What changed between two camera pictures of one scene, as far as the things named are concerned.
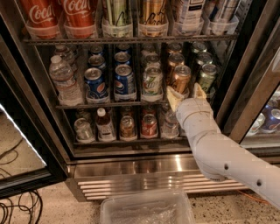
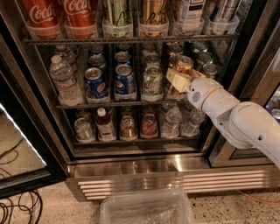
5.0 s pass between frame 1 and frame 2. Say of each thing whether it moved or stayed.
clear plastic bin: stayed
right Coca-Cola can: stayed
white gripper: moved
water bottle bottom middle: stayed
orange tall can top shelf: stayed
